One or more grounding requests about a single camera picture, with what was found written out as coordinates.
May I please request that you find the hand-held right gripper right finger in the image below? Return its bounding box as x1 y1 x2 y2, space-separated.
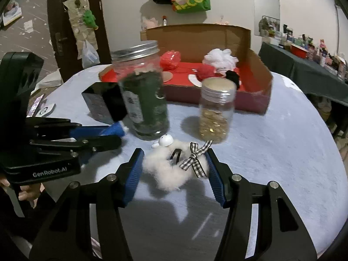
205 149 318 261

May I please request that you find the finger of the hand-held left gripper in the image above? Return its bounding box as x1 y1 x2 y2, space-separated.
28 135 122 165
26 117 113 140

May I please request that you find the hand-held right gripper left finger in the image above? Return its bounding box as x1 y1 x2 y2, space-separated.
28 148 145 261

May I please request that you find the blue roll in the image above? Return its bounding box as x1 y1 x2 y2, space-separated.
105 122 129 138

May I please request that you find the white fluffy clip checkered bow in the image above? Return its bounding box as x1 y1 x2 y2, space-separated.
143 134 214 191

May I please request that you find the red-lined cardboard box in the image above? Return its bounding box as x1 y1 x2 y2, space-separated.
98 24 273 114

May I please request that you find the black pompom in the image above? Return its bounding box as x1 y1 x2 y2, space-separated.
224 70 241 89

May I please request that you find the red pompom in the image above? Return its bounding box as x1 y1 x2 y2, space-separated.
196 65 218 81

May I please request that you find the person's left hand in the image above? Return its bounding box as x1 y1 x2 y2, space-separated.
0 177 42 210

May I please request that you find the silvery foil strip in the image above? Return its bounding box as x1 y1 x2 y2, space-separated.
27 94 45 117

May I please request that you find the black glossy box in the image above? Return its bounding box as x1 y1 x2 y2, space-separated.
82 82 128 124

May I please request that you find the white paper sheet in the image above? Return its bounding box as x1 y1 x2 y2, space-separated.
33 69 64 91

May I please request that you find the small jar with gold contents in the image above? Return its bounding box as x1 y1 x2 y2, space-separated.
198 77 237 144

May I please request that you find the large jar with green contents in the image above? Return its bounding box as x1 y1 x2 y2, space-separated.
111 40 170 141

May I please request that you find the translucent plastic bag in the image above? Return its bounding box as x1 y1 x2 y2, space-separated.
82 39 100 69

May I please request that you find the dark brown door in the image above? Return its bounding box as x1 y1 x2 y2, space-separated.
47 0 109 83

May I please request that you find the beige paper door hanging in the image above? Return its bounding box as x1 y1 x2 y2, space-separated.
62 0 98 51

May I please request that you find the green plush toy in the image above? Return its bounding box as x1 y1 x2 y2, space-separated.
83 9 98 30

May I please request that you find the red mesh bath pouf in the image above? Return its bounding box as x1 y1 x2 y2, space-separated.
160 50 182 72

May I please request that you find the white mesh bath pouf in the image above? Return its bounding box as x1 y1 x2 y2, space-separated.
203 48 238 75

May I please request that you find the pink plush toy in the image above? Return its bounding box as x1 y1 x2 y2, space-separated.
141 16 159 32

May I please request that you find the table with green cloth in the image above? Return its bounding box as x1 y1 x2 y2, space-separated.
258 42 348 95

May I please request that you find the red plastic box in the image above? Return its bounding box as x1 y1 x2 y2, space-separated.
289 43 308 59

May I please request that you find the row of small table clutter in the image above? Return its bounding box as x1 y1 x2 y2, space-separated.
258 16 348 82

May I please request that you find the metal door handle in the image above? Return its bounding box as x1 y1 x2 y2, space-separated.
54 33 68 53

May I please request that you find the picture book on wall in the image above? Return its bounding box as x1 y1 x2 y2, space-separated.
2 0 23 26

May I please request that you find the wire rack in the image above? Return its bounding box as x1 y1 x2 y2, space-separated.
258 16 280 37

